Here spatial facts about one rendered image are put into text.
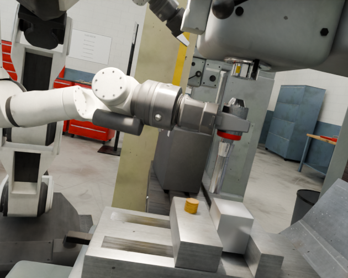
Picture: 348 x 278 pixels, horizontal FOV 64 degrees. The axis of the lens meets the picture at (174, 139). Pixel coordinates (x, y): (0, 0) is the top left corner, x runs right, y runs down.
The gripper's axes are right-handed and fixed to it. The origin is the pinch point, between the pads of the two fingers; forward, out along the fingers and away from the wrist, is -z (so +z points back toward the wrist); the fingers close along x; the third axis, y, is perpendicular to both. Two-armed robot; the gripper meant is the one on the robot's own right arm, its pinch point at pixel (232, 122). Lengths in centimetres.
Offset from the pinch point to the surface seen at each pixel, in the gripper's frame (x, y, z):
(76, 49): 803, -57, 498
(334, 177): 26.4, 10.4, -31.6
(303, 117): 701, -3, -205
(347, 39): -8.1, -16.0, -12.5
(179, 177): 26.7, 21.9, 9.7
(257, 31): -10.4, -14.3, 0.3
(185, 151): 26.7, 13.7, 9.8
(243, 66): -2.4, -10.1, 0.6
